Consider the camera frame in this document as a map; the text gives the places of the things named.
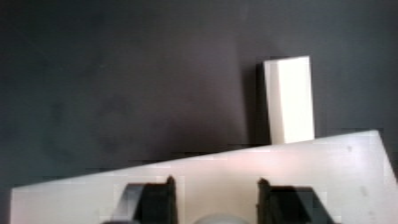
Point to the white U-shaped fence wall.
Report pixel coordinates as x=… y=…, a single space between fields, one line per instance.
x=290 y=99

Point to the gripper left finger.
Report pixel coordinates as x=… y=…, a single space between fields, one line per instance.
x=147 y=206

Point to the white cabinet body box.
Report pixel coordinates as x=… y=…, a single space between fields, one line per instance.
x=338 y=165

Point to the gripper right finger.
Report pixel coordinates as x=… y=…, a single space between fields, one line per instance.
x=290 y=205

